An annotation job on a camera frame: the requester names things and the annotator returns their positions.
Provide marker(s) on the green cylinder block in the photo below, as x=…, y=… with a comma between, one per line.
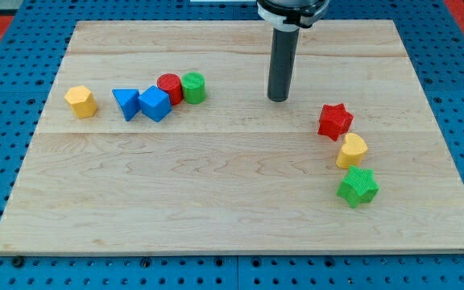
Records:
x=193, y=86

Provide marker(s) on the wooden board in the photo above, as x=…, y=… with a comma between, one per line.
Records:
x=236, y=174

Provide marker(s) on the green star block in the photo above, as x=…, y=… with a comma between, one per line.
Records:
x=358, y=186

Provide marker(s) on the red cylinder block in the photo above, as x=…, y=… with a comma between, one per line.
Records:
x=171, y=84

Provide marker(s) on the blue triangle block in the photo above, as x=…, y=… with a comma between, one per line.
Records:
x=128, y=102

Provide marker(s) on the yellow hexagon block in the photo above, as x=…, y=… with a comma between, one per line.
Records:
x=81, y=101

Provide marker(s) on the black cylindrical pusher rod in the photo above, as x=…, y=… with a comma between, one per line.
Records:
x=283, y=52

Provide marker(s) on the red star block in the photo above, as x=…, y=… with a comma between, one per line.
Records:
x=334, y=121

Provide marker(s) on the blue cube block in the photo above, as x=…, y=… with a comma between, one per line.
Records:
x=155, y=103

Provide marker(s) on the black robot arm flange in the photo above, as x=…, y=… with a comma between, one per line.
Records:
x=291, y=15

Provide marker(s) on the yellow heart block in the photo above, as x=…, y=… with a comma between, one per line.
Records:
x=352, y=151

